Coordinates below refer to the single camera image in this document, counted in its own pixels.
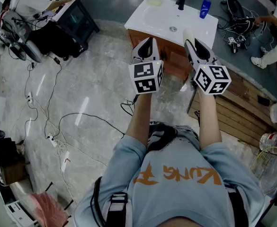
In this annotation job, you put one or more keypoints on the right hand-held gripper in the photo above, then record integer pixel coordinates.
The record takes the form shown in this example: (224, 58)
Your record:
(211, 79)

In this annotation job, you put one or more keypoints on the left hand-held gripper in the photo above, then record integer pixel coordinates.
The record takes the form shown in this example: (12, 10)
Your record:
(145, 75)

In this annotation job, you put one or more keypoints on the person's left forearm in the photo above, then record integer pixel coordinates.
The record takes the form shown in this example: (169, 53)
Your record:
(139, 117)

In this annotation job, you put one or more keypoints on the person's right forearm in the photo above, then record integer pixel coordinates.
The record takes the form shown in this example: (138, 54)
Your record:
(209, 119)

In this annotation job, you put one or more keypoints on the wooden vanity cabinet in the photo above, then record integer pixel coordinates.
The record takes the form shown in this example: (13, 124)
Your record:
(173, 55)

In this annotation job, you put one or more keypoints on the metal sink drain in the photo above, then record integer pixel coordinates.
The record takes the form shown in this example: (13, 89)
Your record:
(173, 28)

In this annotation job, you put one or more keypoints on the white ceramic sink basin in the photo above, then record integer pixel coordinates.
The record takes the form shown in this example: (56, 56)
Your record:
(162, 18)

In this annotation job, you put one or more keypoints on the spare hand-held gripper device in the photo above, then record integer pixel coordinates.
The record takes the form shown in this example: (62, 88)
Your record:
(236, 42)

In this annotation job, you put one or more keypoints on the blue plastic bottle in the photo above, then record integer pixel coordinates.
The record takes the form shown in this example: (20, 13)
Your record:
(205, 8)

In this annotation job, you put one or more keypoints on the black faucet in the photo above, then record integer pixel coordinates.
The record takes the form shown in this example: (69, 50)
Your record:
(181, 0)

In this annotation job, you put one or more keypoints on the black open case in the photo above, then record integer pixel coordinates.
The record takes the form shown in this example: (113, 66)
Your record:
(235, 7)

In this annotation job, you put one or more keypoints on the wooden plank platform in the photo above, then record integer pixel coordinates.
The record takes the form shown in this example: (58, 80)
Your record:
(237, 110)

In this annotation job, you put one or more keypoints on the person's denim shorts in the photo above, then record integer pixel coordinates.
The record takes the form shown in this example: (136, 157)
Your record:
(188, 133)

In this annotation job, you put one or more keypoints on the black power adapter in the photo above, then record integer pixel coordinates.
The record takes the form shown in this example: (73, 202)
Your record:
(57, 60)

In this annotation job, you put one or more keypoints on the white power strip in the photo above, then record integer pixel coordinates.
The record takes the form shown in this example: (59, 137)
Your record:
(52, 139)
(30, 97)

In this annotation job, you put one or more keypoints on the grey backpack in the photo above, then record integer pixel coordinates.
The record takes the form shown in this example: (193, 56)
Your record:
(15, 25)

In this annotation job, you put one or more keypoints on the person's light blue printed shirt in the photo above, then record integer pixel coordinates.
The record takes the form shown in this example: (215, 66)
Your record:
(176, 197)

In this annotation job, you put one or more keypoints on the brown box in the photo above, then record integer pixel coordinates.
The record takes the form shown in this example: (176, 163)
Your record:
(14, 172)

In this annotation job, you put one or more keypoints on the pink feathery object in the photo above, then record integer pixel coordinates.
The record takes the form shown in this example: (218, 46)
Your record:
(49, 209)

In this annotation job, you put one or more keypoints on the white appliance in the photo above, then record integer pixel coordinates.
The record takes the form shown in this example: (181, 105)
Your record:
(17, 213)

